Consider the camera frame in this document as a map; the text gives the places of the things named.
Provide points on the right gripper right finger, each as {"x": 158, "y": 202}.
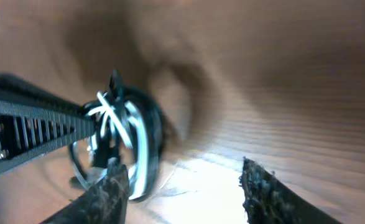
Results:
{"x": 269, "y": 201}

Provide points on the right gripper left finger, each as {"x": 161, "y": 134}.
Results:
{"x": 105, "y": 202}

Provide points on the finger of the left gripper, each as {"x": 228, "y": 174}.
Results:
{"x": 30, "y": 131}
{"x": 18, "y": 86}

